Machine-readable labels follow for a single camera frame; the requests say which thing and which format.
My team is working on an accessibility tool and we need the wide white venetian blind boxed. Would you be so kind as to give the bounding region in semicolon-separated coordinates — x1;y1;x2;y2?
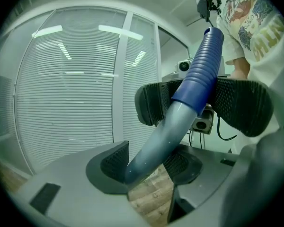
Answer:
13;8;128;176

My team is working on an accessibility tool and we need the blue handled mop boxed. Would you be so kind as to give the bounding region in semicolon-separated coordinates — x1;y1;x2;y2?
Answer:
124;26;225;184

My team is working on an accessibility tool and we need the narrow white venetian blind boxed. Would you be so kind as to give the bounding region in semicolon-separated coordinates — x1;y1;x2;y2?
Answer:
122;14;159;148

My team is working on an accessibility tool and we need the person in white t-shirt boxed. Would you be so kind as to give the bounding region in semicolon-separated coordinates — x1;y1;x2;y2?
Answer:
216;0;284;141

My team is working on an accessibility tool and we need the thin black cable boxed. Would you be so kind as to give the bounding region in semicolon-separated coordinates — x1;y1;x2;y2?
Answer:
188;129;206;149
216;116;238;141

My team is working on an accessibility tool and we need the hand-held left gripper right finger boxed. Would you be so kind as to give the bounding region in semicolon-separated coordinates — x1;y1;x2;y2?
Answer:
162;143;239;224

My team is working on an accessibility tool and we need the person's right forearm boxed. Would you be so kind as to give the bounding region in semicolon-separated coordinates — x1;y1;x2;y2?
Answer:
230;56;252;80

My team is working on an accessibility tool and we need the black chest monitor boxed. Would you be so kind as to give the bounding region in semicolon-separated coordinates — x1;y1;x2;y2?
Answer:
195;0;222;23

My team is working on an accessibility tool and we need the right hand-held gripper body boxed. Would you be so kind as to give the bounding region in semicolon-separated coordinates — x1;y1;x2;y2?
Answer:
162;55;231;136

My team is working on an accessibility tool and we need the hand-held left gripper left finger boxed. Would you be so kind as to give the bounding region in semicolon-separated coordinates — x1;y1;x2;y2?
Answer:
9;140;144;227

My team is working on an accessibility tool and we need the dark glass door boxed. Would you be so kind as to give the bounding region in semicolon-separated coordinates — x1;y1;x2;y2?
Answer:
0;71;16;140

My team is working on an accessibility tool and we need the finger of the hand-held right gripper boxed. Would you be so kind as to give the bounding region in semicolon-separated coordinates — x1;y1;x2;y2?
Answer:
212;77;275;138
134;80;183;127

